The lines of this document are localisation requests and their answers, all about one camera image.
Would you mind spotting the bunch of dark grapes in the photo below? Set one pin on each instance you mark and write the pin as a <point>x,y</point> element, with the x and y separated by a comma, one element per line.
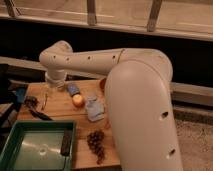
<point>95,144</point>

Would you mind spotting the wooden cutting board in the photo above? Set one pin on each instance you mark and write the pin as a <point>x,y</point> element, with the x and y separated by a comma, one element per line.
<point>60,107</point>

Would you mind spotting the green plastic tray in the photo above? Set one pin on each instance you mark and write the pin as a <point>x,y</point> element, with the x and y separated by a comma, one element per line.
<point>36,145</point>

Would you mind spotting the blue folded cloth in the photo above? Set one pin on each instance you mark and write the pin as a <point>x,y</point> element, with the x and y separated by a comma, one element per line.
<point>94,108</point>

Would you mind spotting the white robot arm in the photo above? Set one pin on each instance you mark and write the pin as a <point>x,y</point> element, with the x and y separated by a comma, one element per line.
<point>138,100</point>

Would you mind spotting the blue can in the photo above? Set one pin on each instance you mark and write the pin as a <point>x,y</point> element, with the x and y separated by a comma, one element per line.
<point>73,89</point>

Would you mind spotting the black dish brush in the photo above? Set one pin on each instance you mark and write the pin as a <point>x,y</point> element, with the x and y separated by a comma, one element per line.
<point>31,103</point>

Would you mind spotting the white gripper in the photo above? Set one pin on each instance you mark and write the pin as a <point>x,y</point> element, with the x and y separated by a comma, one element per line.
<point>55,80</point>

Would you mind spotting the metal fork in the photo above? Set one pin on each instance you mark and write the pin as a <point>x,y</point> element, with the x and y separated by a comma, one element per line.
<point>44,101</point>

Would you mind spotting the red bowl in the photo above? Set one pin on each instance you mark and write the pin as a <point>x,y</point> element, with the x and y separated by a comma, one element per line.
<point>102,84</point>

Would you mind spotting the dark sponge block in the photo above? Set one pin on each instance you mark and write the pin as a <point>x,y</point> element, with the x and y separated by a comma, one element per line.
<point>66,143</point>

